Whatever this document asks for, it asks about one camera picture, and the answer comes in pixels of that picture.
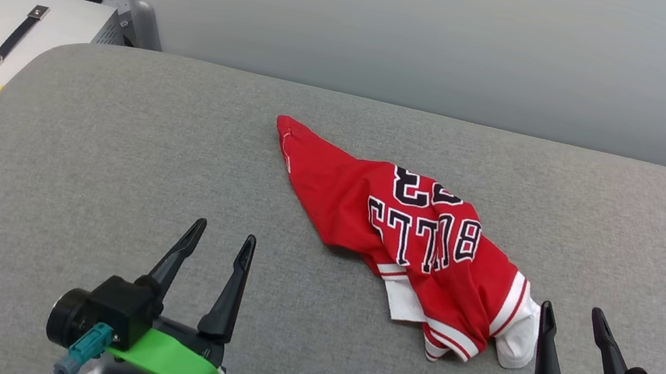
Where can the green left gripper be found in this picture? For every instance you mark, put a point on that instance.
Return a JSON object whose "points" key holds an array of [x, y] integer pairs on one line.
{"points": [[172, 361]]}

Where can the red basketball jersey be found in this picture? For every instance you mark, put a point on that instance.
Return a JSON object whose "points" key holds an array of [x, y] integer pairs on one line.
{"points": [[344, 203]]}

